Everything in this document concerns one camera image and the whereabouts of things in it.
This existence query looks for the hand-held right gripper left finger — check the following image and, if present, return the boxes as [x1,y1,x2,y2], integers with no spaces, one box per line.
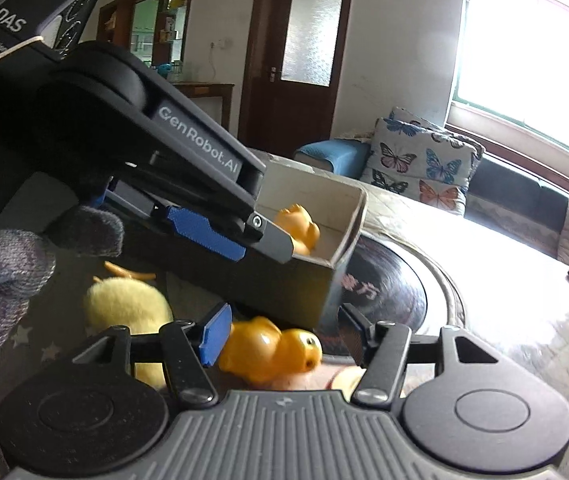
[72,302,235,407]

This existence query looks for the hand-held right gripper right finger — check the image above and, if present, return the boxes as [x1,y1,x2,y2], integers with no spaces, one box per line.
[337,305,498,409]

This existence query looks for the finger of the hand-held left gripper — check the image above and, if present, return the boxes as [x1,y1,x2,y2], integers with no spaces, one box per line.
[107,180,248,264]
[244,212,296,266]

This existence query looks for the yellow rubber duck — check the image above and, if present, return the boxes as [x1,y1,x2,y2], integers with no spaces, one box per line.
[273,203,321,257]
[218,316,323,389]

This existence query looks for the cardboard box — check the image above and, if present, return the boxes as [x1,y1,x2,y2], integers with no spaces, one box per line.
[164,157,368,329]

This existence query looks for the person's left hand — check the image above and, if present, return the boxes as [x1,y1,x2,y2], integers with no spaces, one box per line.
[0,137,126,361]

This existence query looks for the peach coloured toy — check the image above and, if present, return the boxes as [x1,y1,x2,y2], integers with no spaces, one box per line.
[269,364,366,394]

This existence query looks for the black round glass plate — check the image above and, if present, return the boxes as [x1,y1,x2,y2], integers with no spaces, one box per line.
[314,234,468,362]

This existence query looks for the wooden side table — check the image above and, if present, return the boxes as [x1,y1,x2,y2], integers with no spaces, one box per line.
[164,81,236,132]

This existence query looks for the yellow plush duck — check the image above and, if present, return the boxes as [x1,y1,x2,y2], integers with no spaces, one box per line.
[84,260,175,389]

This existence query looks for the blue cushion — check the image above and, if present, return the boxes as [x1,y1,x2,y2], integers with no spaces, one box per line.
[294,139,373,182]

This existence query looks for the wooden display cabinet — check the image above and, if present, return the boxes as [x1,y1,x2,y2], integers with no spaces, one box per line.
[97,0,198,84]

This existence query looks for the brown wooden door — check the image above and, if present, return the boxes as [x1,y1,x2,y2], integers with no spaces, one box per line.
[237,0,358,154]

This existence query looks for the butterfly print pillow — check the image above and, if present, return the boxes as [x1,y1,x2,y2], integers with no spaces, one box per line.
[360,117,471,217]
[389,107,486,181]

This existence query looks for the dark sofa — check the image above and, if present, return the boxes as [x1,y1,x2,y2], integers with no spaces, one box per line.
[464,152,569,261]

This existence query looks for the window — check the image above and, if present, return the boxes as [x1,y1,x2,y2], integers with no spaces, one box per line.
[447,0,569,172]

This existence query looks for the beige string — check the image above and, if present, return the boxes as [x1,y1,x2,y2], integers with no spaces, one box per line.
[0,35,46,107]

